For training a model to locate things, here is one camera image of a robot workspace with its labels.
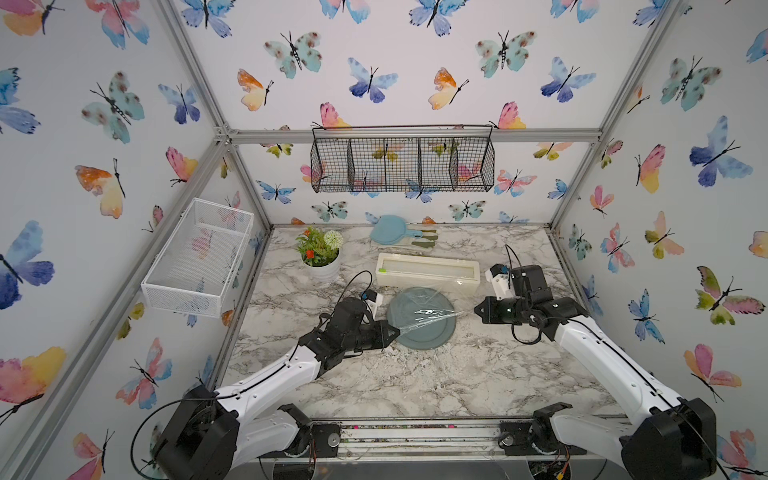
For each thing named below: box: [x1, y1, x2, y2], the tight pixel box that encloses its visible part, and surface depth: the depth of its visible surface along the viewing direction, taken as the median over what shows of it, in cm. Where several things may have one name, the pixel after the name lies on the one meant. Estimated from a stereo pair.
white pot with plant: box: [295, 225, 344, 282], surface depth 97 cm
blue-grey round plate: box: [387, 286, 457, 350], surface depth 85 cm
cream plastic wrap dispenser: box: [375, 252, 481, 290], surface depth 101 cm
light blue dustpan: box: [365, 212, 423, 245], surface depth 121 cm
